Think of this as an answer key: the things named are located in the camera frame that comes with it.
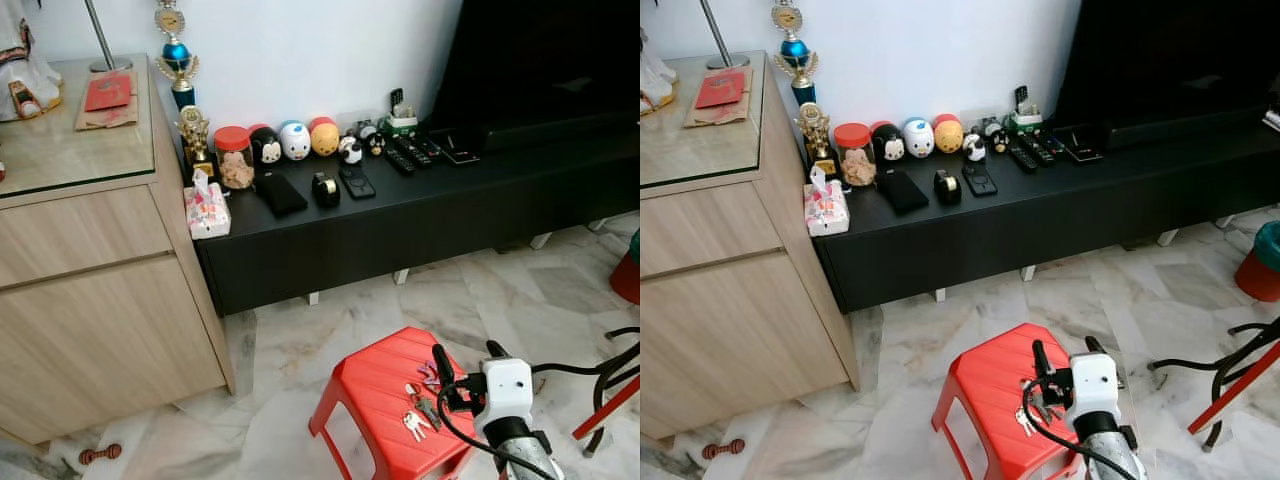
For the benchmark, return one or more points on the light wooden cabinet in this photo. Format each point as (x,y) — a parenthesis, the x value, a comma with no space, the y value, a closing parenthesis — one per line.
(740,330)
(100,330)

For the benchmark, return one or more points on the black tape dispenser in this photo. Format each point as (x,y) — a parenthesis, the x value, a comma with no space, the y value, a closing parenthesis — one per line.
(948,188)
(325,190)

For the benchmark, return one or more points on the black remote control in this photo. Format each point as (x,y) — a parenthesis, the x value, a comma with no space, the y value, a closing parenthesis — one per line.
(1054,142)
(415,152)
(1023,158)
(430,145)
(400,161)
(1038,149)

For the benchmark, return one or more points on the brown paper envelope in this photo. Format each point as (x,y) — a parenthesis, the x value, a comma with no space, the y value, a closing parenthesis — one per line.
(105,120)
(715,117)

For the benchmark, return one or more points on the black flat tray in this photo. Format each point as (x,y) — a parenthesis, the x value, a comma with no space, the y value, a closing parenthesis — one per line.
(457,150)
(1080,147)

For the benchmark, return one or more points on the green white holder cup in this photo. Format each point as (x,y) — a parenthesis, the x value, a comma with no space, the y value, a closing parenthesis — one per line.
(1025,119)
(402,122)

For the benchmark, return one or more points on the red bin with green lid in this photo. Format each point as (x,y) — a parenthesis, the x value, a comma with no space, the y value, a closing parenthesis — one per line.
(628,275)
(1260,270)

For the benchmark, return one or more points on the small red dumbbell toy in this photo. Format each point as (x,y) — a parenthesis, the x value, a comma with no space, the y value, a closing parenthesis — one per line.
(100,454)
(724,450)

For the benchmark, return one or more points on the tall blue gold trophy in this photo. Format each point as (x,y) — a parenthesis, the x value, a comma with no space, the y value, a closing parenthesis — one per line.
(795,50)
(176,55)

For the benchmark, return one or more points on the small dark animal figurine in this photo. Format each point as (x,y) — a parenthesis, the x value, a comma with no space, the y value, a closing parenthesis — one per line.
(996,138)
(374,142)

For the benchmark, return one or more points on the silver lamp pole with base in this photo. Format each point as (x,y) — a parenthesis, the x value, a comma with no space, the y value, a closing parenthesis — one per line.
(716,30)
(100,30)

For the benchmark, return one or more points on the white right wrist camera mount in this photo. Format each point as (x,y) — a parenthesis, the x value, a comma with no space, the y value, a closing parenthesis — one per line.
(1095,390)
(505,395)

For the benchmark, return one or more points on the white round plush toy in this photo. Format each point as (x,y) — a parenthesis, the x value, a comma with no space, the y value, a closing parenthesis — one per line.
(918,139)
(295,142)

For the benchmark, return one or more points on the silver key bunch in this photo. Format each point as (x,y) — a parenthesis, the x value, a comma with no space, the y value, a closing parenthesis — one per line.
(1026,420)
(416,425)

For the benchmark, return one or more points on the small panda figurine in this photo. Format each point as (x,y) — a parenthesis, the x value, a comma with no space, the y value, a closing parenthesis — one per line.
(350,150)
(974,148)

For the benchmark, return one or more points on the black low TV console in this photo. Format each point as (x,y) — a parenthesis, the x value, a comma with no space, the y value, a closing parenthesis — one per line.
(450,215)
(1080,210)

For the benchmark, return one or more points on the red plastic stool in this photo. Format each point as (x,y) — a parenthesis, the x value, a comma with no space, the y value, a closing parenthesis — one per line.
(375,385)
(985,380)

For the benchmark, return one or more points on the red envelope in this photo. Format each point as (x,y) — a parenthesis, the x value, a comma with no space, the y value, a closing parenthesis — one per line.
(108,92)
(720,88)

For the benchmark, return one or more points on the black television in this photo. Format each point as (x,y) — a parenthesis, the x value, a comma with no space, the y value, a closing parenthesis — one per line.
(1170,60)
(540,60)

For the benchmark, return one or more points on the small gold trophy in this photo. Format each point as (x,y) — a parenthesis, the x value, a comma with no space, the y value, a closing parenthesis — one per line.
(813,127)
(193,130)

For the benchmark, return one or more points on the orange round plush toy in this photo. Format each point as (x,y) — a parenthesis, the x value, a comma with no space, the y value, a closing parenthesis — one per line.
(948,136)
(324,140)

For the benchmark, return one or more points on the black wallet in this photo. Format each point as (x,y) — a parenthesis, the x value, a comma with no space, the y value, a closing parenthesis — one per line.
(280,195)
(903,192)

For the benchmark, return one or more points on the clear jar with red lid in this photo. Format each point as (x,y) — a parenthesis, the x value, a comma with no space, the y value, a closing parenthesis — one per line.
(855,162)
(235,165)

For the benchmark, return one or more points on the small black phone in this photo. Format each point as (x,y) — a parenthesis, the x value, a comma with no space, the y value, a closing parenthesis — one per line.
(979,180)
(357,183)

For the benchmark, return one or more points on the pink white tissue pack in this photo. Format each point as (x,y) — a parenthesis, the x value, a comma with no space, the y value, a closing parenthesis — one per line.
(207,212)
(827,210)

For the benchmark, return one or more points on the black mouse plush toy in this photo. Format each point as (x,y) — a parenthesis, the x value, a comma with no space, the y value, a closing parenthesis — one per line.
(888,145)
(265,148)

